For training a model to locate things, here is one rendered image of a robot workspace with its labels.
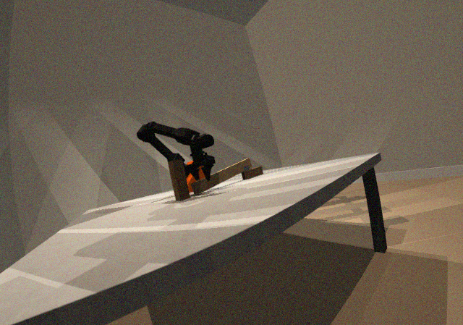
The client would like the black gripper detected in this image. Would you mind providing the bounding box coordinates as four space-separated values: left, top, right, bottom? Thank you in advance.
186 150 216 181

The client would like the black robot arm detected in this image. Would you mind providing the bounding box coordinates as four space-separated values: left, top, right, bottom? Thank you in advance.
137 122 214 176

